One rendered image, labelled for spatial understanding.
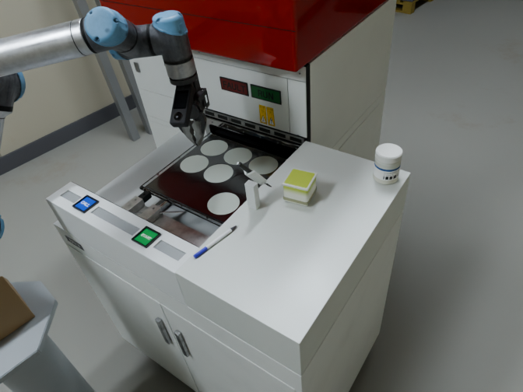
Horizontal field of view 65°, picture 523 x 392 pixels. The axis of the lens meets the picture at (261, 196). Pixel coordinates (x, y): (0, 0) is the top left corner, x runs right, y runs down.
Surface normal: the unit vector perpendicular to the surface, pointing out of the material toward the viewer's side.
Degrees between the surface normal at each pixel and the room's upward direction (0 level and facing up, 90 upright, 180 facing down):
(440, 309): 0
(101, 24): 57
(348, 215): 0
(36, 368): 90
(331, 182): 0
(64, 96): 90
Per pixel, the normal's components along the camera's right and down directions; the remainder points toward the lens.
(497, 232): -0.09, -0.74
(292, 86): -0.57, 0.59
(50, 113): 0.72, 0.41
